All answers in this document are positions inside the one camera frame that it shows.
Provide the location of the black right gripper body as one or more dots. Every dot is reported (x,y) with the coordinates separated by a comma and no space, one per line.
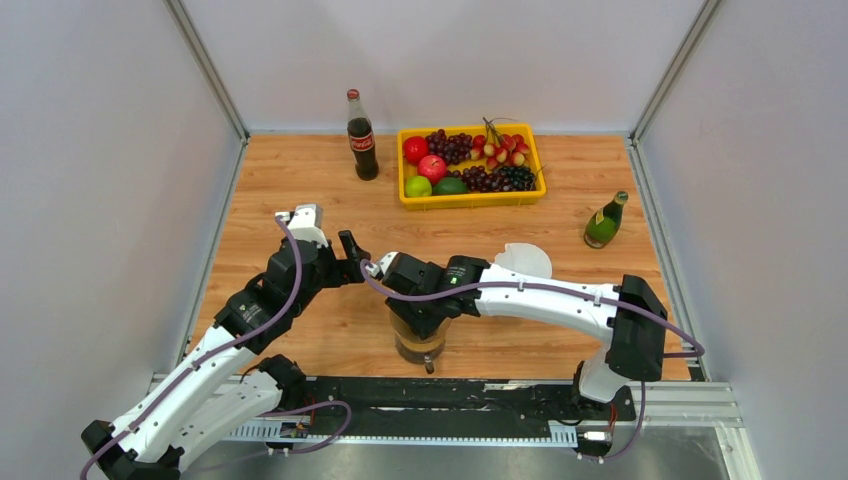
(417,314)

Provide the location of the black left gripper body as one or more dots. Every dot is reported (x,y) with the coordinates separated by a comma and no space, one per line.
(328,274)

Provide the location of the clear glass dripper cone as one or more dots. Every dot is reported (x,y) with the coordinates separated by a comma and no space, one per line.
(404,331)

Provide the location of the white paper coffee filter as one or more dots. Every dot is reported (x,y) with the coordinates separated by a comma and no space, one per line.
(526,259)

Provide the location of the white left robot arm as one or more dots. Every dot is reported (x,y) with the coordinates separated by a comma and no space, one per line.
(163,435)

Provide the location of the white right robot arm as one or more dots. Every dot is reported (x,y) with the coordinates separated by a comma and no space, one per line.
(627,318)

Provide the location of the light green apple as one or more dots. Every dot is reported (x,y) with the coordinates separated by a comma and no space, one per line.
(417,187)

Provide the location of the dark green lime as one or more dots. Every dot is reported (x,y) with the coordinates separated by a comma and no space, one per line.
(449,185)

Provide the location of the yellow plastic fruit tray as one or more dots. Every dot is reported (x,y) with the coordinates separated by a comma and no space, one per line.
(471,200)

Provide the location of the pink red apple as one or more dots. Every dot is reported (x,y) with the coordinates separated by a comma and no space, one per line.
(433,168)

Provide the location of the dark grape bunch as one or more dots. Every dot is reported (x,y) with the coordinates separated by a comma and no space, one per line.
(503,179)

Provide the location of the purple grape bunch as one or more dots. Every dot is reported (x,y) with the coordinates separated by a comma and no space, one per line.
(453,149)

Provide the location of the glass cola bottle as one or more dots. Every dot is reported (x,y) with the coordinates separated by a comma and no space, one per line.
(361,138)

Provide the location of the red cherries bunch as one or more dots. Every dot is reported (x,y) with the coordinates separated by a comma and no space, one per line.
(499,142)

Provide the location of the green champagne bottle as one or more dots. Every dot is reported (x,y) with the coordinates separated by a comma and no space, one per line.
(604,224)

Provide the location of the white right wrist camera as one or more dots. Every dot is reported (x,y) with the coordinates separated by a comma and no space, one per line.
(377,269)

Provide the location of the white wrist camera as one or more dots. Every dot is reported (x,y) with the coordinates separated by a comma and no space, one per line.
(303,223)
(377,269)

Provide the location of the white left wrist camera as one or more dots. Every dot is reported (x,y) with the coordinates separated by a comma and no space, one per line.
(303,223)

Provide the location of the glass pitcher with handle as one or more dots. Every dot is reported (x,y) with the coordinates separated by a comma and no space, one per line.
(424,354)

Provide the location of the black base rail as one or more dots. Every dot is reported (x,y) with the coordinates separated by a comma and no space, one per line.
(447,412)

